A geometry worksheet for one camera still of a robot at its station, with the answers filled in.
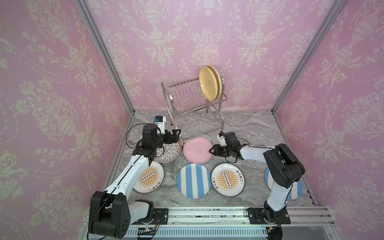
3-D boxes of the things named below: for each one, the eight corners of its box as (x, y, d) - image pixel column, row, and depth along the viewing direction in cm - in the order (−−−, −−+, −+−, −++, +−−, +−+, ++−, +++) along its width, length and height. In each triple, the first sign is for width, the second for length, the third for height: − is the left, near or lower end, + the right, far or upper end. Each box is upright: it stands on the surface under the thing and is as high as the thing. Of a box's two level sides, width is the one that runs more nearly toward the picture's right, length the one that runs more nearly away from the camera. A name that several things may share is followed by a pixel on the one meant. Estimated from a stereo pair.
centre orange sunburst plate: (211, 196, 82) (212, 195, 80) (209, 164, 94) (210, 162, 92) (247, 196, 82) (248, 195, 80) (241, 164, 94) (242, 162, 93)
